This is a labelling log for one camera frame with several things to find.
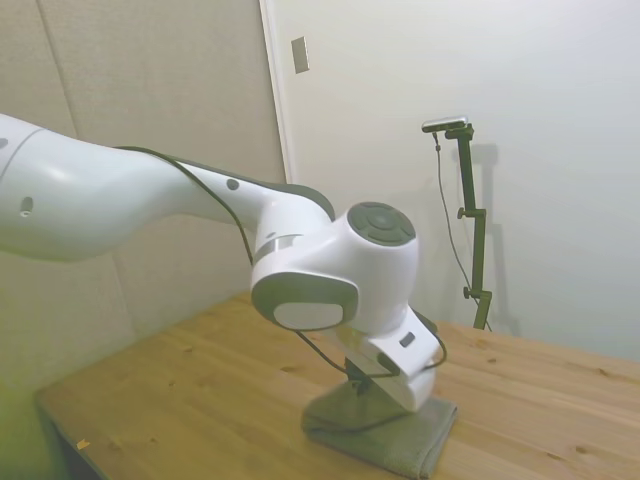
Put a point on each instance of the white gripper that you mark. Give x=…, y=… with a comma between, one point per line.
x=412, y=392

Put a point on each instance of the grey towel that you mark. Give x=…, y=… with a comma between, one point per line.
x=380, y=447

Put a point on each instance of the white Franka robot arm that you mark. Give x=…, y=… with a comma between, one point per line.
x=125, y=200

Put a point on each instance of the small yellow scrap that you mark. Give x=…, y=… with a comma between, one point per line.
x=82, y=443

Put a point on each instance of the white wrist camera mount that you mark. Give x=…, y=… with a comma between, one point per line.
x=415, y=350

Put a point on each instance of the dark green camera stand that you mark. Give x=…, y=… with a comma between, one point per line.
x=472, y=210

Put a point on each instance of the silver camera on stand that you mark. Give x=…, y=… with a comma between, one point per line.
x=445, y=124

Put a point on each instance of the white door frame trim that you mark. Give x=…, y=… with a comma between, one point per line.
x=280, y=125

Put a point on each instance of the grey wall switch plate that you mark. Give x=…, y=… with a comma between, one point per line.
x=300, y=55

